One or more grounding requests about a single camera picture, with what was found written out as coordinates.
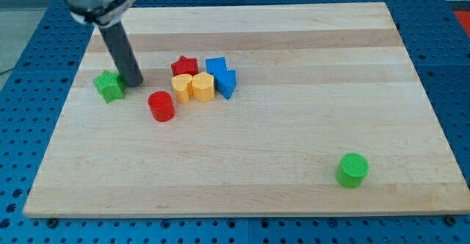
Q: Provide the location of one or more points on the light wooden board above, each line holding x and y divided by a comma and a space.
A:
313, 82

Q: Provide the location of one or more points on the green star block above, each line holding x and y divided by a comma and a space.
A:
110, 86

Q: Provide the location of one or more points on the red star block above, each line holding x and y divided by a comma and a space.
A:
185, 65

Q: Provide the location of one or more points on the yellow heart block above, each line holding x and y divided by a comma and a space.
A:
182, 86

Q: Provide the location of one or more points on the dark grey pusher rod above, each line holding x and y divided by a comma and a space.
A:
118, 45

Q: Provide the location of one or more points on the yellow hexagon block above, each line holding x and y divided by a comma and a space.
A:
203, 86

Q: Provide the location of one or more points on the blue triangle block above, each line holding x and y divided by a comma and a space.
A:
225, 83

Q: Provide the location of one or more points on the blue cube block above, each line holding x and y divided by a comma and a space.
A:
216, 65

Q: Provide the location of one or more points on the red cylinder block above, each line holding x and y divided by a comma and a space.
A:
161, 106

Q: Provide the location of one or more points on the green cylinder block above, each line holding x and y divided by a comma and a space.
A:
352, 170

